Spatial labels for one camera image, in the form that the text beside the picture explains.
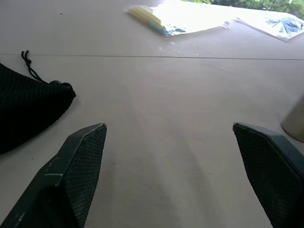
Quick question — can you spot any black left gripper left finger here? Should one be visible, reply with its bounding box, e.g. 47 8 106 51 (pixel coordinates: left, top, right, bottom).
0 123 107 228

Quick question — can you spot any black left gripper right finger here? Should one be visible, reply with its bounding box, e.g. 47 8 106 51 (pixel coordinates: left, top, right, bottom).
232 122 304 228

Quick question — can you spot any clear zip bag with blue print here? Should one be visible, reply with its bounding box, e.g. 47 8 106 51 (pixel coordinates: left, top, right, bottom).
234 10 304 43

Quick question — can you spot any clear zip bag with yellow sheets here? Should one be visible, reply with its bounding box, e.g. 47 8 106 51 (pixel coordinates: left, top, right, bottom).
124 0 228 38

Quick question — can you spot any beige cylindrical object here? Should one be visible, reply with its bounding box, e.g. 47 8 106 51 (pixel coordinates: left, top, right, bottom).
280 94 304 143

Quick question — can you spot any black mesh drawstring bag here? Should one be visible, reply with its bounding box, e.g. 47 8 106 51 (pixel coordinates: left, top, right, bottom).
0 49 76 155

